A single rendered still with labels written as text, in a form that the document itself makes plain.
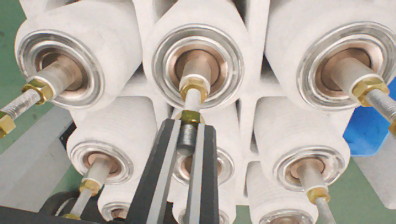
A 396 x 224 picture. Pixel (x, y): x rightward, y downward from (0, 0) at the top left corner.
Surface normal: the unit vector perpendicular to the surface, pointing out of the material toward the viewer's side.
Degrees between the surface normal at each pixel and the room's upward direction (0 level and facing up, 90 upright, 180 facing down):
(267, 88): 0
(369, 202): 0
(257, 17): 0
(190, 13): 42
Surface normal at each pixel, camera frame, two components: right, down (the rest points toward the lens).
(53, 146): 1.00, 0.01
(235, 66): -0.13, 0.59
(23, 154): -0.04, -0.81
